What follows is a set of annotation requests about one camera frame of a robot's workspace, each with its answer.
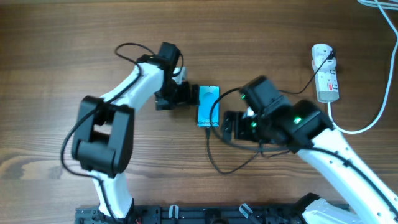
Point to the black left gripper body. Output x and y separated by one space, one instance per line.
176 94

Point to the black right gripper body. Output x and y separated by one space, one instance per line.
248 127

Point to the blue screen Galaxy smartphone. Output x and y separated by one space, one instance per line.
207 96

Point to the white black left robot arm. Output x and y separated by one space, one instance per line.
103 134

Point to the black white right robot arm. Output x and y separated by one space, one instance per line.
306 131

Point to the white USB charger plug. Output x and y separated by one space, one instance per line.
320 54

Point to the white power strip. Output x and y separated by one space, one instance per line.
326 84

